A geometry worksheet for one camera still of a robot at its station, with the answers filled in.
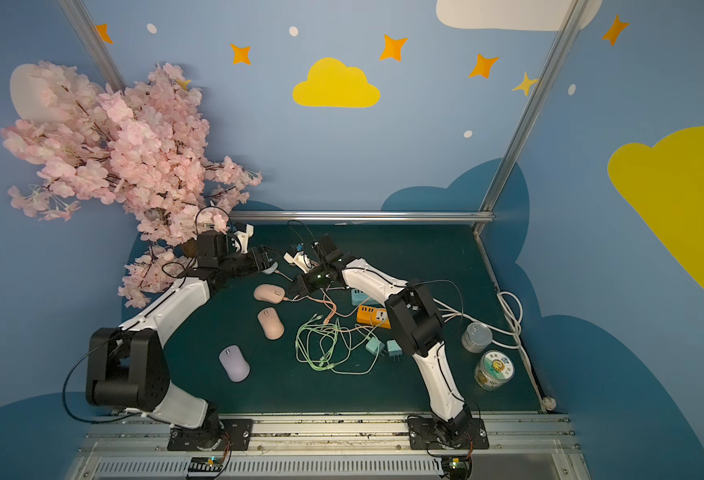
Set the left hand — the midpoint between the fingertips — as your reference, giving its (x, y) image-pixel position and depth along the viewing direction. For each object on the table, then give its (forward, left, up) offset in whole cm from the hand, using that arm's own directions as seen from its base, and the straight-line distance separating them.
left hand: (276, 251), depth 87 cm
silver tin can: (-18, -60, -15) cm, 65 cm away
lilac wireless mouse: (-27, +10, -18) cm, 34 cm away
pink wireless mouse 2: (-14, +3, -18) cm, 23 cm away
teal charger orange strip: (-22, -36, -18) cm, 46 cm away
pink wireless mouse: (-4, +5, -17) cm, 19 cm away
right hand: (-7, -5, -8) cm, 12 cm away
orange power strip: (-12, -31, -17) cm, 37 cm away
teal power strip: (-4, -25, -18) cm, 31 cm away
